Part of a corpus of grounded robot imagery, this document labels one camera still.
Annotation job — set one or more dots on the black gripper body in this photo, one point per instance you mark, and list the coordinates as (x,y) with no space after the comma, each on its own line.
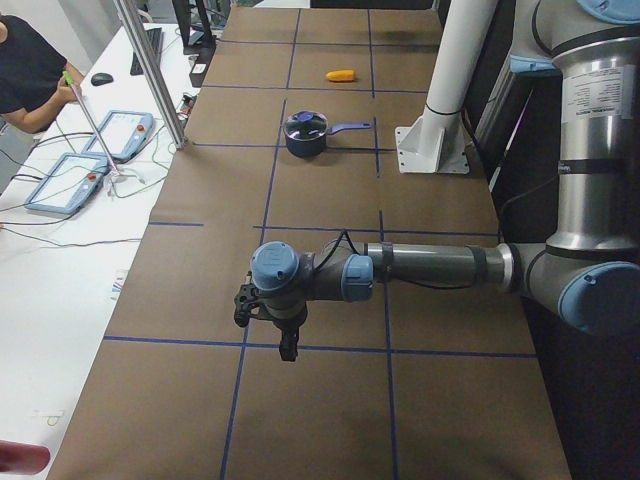
(286,323)

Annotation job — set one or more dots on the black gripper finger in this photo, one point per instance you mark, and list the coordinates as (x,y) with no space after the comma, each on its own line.
(285,345)
(293,343)

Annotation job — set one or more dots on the blue saucepan with handle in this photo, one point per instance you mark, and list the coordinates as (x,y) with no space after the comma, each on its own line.
(311,148)

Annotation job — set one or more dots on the glass lid blue knob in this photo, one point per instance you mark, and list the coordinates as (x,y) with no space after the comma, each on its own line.
(305,125)

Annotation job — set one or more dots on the yellow corn cob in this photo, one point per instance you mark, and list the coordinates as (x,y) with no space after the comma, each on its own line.
(341,76)

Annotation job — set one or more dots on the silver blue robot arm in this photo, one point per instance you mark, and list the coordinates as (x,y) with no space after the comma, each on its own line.
(584,272)

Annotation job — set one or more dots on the far blue teach pendant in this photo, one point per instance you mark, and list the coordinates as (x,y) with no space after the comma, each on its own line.
(124,133)

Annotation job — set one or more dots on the blue teach pendant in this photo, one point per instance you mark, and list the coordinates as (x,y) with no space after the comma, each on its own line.
(70,183)
(124,133)

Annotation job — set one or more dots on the near blue teach pendant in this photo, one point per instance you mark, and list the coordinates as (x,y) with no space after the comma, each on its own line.
(70,183)

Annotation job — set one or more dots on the black computer mouse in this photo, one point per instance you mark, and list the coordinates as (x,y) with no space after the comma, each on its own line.
(101,78)

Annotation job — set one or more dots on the person in black shirt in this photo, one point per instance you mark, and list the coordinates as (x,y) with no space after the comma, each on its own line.
(36,80)

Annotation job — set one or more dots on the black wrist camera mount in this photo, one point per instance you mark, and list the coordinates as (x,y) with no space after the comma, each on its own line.
(247,303)

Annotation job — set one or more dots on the white camera post with base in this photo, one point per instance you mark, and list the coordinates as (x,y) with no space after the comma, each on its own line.
(435,143)

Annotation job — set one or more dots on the aluminium frame post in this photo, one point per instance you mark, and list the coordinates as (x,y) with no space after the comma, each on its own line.
(136,33)

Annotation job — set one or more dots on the green handled grabber stick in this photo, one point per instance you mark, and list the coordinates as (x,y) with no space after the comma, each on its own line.
(117,174)

